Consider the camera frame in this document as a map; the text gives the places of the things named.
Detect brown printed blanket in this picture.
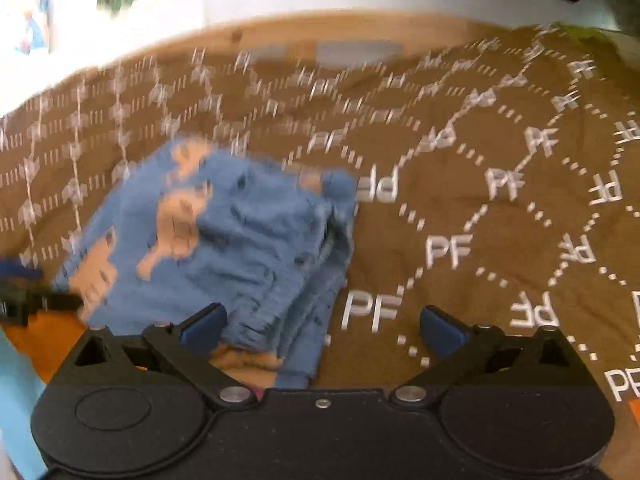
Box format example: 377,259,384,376
0,22,640,480

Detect wooden bed frame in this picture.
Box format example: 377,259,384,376
0,7,568,117

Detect blue printed pants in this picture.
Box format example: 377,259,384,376
52,137,359,391

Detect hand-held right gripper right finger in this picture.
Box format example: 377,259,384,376
390,305,585,408

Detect pale cartoon wall poster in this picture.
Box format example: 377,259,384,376
14,0,54,57

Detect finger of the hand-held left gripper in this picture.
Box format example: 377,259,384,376
0,259,45,281
0,285,85,322

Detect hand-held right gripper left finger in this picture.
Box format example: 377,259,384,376
72,302,253,406

